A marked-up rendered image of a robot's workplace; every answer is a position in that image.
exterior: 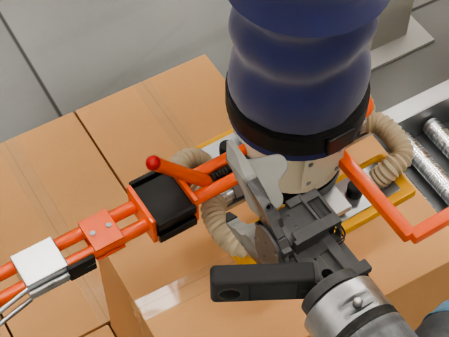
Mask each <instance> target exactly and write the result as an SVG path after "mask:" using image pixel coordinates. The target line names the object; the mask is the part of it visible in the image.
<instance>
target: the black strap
mask: <svg viewBox="0 0 449 337"><path fill-rule="evenodd" d="M227 74H228V72H227ZM370 89H371V88H370V82H369V84H368V87H367V90H366V93H365V95H364V97H363V99H362V101H361V103H360V104H359V106H358V107H357V108H356V109H355V110H354V111H353V113H352V114H351V115H350V116H349V117H348V118H347V119H346V120H345V121H344V122H343V123H342V124H340V125H339V126H336V127H335V128H332V129H329V130H326V131H323V132H320V133H317V134H310V135H306V136H305V135H297V134H285V133H280V132H273V131H272V130H269V129H267V128H265V127H263V126H261V125H260V124H257V123H256V122H254V121H252V120H250V119H249V118H247V117H246V116H245V115H244V114H243V113H242V112H241V111H240V110H239V109H238V107H237V105H236V104H235V102H234V100H233V99H232V97H231V95H230V92H229V87H228V82H227V76H226V80H225V104H226V107H227V113H228V115H229V118H230V119H231V122H232V123H233V124H234V126H235V128H236V129H237V130H238V131H239V132H240V133H241V134H242V135H243V136H244V137H245V138H246V139H248V140H249V141H251V142H252V143H253V144H256V145H257V146H259V147H261V148H264V149H266V150H269V151H271V152H276V153H279V154H284V155H291V156H309V155H314V154H321V153H323V152H325V153H326V155H330V154H332V153H334V152H336V151H338V150H339V149H341V148H343V147H345V146H347V145H349V144H351V143H352V142H353V139H354V135H355V134H356V132H357V131H358V130H359V129H360V128H361V125H362V124H363V122H364V120H365V117H366V114H367V109H368V104H369V97H370Z"/></svg>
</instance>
